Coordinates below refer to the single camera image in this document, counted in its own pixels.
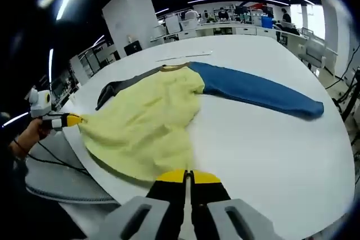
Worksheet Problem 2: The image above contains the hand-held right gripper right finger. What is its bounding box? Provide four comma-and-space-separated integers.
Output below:
190, 169, 282, 240

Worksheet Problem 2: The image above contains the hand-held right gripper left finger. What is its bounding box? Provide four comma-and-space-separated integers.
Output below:
103, 169, 187, 240

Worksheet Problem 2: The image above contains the yellow blue grey garment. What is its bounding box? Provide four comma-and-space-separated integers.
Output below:
95, 61, 325, 182

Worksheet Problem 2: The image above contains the person's left hand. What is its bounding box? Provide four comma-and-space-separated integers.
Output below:
16, 117, 55, 153

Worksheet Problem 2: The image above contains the grey mesh chair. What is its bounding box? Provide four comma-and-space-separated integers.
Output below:
25, 164, 118, 204

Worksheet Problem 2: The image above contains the white square pillar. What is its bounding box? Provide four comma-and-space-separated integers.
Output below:
101, 0, 160, 58

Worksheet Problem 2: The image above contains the white ruler strip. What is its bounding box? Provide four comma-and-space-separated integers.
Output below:
157, 50, 212, 62

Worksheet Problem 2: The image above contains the tall white cabinet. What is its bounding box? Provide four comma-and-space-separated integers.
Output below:
165, 15, 181, 35

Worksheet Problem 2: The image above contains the long white workbench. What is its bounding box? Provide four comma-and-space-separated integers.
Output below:
150, 23, 282, 43

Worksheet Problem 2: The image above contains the white office chair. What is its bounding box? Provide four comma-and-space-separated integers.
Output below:
298, 37, 327, 68

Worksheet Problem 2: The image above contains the blue storage bin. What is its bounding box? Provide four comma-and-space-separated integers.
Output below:
260, 16, 275, 29

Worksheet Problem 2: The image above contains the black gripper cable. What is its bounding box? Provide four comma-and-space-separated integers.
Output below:
27, 141, 88, 174

